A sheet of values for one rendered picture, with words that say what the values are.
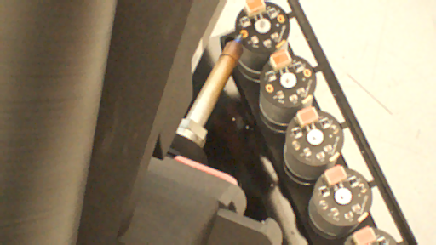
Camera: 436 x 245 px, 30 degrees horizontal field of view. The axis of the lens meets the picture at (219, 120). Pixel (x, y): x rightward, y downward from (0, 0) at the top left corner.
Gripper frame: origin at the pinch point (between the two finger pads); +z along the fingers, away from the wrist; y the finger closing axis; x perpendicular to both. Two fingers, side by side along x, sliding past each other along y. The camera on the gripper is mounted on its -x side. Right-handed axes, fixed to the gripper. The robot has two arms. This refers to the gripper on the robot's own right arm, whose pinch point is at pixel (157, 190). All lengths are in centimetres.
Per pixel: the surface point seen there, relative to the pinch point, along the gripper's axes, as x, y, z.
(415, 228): 0.8, -10.6, 11.1
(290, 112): -3.2, -3.2, 7.2
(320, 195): -0.8, -5.7, 4.9
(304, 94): -4.3, -3.5, 6.7
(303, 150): -2.2, -4.4, 5.6
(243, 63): -4.2, -0.1, 9.6
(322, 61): -5.8, -3.7, 7.5
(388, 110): -3.9, -7.4, 13.5
